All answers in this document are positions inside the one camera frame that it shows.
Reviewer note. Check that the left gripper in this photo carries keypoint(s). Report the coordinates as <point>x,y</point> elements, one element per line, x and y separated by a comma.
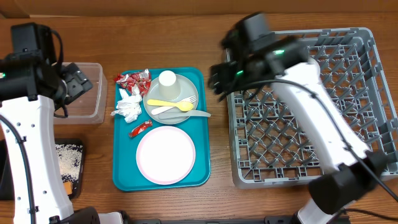
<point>78,82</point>

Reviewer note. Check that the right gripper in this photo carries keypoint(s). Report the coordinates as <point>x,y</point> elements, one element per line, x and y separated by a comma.
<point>222,74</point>

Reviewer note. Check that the orange food cube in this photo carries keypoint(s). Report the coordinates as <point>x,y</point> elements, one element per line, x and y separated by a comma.
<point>68,187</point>

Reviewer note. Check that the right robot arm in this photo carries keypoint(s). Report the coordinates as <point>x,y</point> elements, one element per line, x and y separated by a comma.
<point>256,58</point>

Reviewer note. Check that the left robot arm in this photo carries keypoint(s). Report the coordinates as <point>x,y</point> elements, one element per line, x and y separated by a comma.
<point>34,85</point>

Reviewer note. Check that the black waste tray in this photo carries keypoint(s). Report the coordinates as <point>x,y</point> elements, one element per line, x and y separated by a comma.
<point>7,189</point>

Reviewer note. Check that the grey dishwasher rack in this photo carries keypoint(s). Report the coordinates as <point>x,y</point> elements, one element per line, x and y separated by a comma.
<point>268,148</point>

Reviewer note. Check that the clear plastic bin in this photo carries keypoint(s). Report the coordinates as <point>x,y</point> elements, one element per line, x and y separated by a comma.
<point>89,108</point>

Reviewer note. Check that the white plastic fork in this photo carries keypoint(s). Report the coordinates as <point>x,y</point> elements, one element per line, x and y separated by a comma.
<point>161,109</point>

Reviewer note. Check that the light blue plastic knife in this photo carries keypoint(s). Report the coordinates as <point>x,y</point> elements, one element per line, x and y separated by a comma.
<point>184,114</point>

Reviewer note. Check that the yellow plastic spoon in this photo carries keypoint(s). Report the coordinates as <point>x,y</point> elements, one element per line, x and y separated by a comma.
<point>182,106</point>

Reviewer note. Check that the white paper cup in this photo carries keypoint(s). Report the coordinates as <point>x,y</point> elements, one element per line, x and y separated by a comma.
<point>169,87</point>

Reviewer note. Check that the crumpled white napkin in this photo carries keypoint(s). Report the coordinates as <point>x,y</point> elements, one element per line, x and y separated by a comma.
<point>129,105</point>

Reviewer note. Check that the large red snack wrapper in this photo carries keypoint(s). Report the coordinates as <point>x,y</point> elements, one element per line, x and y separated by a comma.
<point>133,81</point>

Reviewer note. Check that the spilled rice grains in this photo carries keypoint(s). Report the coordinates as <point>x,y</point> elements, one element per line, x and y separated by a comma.
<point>69,157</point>

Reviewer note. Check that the grey plate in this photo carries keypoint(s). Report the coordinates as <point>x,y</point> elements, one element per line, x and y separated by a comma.
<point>187,89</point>

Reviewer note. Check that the small red ketchup packet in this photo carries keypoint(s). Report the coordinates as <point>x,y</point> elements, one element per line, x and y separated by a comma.
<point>140,128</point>

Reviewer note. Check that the white pink-rimmed plate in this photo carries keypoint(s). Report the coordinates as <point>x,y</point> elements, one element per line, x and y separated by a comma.
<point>165,155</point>

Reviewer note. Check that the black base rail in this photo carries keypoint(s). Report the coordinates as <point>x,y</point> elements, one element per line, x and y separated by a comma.
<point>267,220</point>

